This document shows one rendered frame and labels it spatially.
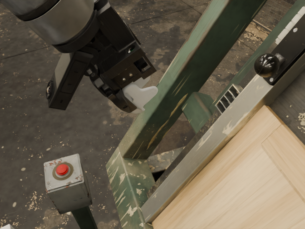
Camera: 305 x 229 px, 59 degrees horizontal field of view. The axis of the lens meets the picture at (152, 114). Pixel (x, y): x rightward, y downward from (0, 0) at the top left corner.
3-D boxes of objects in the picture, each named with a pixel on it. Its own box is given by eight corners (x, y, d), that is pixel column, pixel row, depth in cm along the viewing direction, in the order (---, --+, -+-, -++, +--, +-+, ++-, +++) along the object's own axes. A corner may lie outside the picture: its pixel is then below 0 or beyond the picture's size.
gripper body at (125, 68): (159, 75, 38) (114, 13, 29) (111, 107, 40) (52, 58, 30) (141, 44, 43) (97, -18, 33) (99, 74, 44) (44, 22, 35)
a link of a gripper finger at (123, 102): (140, 114, 42) (109, 85, 35) (132, 119, 43) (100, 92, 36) (131, 94, 45) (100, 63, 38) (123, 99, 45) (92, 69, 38)
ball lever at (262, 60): (263, 62, 53) (246, 68, 42) (277, 47, 51) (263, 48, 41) (278, 75, 52) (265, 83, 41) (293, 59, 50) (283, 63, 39)
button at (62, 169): (56, 168, 89) (55, 165, 88) (68, 165, 90) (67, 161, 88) (57, 179, 87) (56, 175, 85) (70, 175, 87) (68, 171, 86)
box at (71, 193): (56, 187, 103) (42, 161, 90) (87, 178, 106) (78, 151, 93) (60, 216, 96) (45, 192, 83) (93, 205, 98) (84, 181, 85)
